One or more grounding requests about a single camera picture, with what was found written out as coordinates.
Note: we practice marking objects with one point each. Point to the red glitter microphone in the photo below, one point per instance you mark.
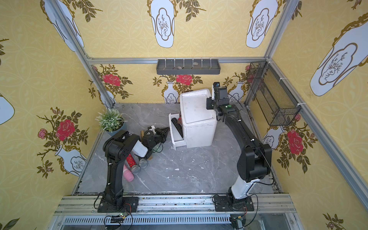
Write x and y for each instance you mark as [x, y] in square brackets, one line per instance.
[134, 167]

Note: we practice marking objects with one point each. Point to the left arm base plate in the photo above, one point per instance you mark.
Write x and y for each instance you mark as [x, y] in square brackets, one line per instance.
[123, 204]

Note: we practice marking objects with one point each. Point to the aluminium front rail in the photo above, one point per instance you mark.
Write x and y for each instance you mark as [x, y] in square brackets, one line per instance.
[172, 209]

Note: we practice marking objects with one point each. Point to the black wire mesh basket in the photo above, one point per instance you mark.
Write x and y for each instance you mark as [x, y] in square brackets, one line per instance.
[277, 103]

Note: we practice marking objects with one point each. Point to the black microphone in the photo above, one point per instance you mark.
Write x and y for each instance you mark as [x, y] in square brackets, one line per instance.
[177, 126]
[143, 163]

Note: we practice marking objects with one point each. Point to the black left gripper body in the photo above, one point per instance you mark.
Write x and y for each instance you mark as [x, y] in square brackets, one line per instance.
[160, 135]

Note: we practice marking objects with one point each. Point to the white bottom drawer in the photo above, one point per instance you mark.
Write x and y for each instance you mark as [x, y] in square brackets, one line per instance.
[177, 140]

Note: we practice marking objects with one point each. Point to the grey wall shelf tray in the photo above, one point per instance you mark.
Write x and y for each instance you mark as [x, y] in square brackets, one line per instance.
[188, 66]

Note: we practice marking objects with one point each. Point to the pink microphone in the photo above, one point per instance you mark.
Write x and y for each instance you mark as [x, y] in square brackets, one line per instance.
[127, 174]

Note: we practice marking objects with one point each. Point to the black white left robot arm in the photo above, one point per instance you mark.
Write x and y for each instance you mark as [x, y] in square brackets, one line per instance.
[117, 149]

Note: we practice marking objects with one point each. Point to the green potted plant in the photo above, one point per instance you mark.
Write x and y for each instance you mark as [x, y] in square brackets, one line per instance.
[111, 121]

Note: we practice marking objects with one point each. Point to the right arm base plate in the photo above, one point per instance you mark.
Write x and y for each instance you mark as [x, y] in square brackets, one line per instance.
[227, 204]

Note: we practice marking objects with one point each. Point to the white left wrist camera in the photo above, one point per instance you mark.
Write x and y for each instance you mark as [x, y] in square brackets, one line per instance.
[152, 128]

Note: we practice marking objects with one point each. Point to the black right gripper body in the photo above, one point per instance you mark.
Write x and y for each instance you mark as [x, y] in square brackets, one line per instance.
[211, 103]

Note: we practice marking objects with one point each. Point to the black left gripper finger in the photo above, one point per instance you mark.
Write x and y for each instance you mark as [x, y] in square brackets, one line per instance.
[163, 131]
[164, 137]

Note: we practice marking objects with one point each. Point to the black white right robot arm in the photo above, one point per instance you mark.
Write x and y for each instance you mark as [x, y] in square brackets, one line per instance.
[254, 162]

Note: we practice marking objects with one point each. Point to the white plastic drawer cabinet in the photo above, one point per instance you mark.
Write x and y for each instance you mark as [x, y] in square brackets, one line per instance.
[199, 124]

